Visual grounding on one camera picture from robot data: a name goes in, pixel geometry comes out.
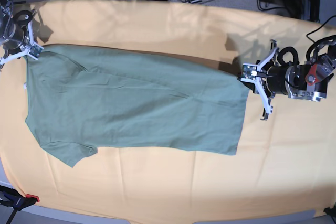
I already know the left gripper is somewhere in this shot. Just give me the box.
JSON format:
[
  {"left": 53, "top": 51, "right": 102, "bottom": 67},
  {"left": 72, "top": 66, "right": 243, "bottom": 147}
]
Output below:
[{"left": 254, "top": 39, "right": 288, "bottom": 121}]

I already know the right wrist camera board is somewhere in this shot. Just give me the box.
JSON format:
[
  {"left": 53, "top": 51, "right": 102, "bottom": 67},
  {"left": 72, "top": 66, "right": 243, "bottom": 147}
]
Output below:
[{"left": 27, "top": 43, "right": 44, "bottom": 60}]

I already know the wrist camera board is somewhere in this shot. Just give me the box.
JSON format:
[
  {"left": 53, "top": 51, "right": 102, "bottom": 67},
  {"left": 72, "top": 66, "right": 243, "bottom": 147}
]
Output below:
[
  {"left": 27, "top": 43, "right": 44, "bottom": 60},
  {"left": 240, "top": 63, "right": 258, "bottom": 83}
]

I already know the green T-shirt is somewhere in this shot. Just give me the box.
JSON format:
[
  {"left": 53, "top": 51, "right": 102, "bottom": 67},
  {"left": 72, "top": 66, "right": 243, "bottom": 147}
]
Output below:
[{"left": 26, "top": 45, "right": 248, "bottom": 167}]

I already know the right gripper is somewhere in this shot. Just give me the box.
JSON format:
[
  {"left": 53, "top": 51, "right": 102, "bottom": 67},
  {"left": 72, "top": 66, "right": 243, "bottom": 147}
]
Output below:
[{"left": 1, "top": 10, "right": 36, "bottom": 69}]

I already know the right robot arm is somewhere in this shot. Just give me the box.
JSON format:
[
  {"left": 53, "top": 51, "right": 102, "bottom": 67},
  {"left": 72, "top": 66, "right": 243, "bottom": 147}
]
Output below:
[{"left": 1, "top": 0, "right": 44, "bottom": 68}]

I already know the black corner clamp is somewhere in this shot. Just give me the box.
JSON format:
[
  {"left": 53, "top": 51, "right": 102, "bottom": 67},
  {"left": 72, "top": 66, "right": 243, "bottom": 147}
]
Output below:
[{"left": 323, "top": 206, "right": 336, "bottom": 218}]

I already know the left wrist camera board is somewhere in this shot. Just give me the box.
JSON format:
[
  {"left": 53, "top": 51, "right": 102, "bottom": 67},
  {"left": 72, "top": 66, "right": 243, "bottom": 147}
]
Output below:
[{"left": 240, "top": 63, "right": 258, "bottom": 83}]

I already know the black red table clamp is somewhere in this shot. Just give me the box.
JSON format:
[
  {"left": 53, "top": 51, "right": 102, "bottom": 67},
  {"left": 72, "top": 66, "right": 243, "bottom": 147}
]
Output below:
[{"left": 1, "top": 185, "right": 40, "bottom": 224}]

